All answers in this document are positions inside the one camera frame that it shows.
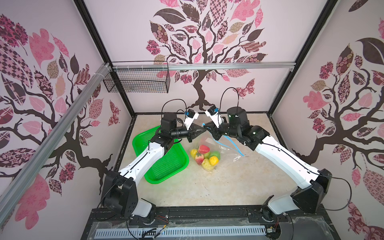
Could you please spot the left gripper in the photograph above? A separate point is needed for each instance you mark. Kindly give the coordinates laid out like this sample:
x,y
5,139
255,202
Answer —
x,y
193,133

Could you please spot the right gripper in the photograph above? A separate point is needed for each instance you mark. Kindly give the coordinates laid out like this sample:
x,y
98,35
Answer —
x,y
213,129

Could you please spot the yellow orange fruit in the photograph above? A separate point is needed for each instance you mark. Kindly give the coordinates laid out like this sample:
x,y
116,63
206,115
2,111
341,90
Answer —
x,y
193,153

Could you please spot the clear zip top bag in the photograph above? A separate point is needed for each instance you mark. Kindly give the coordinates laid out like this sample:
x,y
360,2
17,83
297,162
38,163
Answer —
x,y
229,151

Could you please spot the red strawberry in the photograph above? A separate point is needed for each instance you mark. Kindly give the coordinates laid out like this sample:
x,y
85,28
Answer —
x,y
199,158

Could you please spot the green plastic basket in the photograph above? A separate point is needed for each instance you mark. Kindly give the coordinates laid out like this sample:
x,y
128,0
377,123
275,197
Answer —
x,y
175,160

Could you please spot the beige potato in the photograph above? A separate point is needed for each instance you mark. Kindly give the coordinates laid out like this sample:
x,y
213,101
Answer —
x,y
206,164

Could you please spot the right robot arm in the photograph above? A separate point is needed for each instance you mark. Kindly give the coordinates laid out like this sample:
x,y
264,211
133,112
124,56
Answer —
x,y
312,184

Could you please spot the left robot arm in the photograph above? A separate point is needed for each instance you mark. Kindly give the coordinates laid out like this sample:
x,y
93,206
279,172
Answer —
x,y
120,188

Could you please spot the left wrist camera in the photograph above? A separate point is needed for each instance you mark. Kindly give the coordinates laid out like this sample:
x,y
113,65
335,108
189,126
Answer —
x,y
191,115

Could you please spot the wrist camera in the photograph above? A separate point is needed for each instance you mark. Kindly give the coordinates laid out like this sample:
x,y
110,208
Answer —
x,y
191,115
214,113

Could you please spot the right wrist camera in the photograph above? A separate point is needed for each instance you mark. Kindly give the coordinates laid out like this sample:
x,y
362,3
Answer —
x,y
214,113

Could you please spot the black wire basket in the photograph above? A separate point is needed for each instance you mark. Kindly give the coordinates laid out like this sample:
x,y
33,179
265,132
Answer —
x,y
138,77

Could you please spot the horizontal aluminium rail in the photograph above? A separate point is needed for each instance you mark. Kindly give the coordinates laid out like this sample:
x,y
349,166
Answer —
x,y
221,66

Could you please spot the white slotted cable duct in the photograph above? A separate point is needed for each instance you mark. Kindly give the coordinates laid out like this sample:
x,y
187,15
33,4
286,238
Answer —
x,y
178,233

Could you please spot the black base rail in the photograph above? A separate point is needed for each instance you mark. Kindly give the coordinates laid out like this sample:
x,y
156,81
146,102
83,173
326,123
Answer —
x,y
294,225

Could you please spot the left diagonal aluminium rail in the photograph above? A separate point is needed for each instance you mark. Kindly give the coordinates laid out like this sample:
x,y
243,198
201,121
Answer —
x,y
23,180

